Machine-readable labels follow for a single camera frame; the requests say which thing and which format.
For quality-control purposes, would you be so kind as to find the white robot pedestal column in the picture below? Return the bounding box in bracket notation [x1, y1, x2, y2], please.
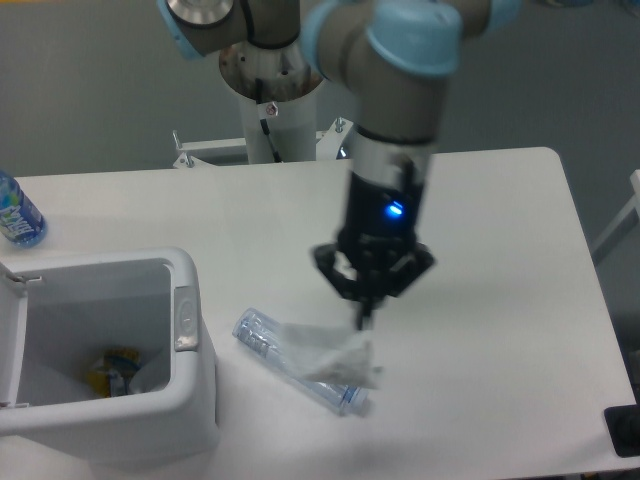
[219, 41, 323, 164]

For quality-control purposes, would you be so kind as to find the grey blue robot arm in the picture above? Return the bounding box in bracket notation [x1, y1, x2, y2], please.
[157, 1, 521, 330]

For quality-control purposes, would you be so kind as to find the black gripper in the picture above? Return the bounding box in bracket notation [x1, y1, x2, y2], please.
[312, 173, 435, 330]

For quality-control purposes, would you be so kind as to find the yellow blue trash in can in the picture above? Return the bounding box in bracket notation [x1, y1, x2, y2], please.
[85, 347, 141, 398]

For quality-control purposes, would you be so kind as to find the white frame at right edge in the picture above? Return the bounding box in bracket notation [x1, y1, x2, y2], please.
[591, 169, 639, 266]

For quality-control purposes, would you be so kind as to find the white plastic wrapper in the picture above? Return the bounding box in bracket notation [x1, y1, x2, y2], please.
[279, 323, 382, 389]

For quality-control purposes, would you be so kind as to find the blue labelled water bottle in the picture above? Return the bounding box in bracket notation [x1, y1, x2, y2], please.
[1, 171, 47, 248]

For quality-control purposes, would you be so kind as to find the black cable on pedestal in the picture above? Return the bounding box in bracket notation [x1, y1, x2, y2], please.
[254, 77, 284, 164]

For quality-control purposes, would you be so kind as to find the white trash can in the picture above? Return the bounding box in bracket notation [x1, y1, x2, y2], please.
[1, 248, 220, 463]

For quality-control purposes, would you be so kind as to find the black clamp at table edge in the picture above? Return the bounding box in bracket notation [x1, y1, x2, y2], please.
[604, 404, 639, 458]

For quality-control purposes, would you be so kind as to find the white pedestal base frame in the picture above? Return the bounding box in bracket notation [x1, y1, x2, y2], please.
[170, 115, 357, 170]

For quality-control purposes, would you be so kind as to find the clear plastic bottle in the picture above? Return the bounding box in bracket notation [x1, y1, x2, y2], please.
[232, 308, 370, 416]

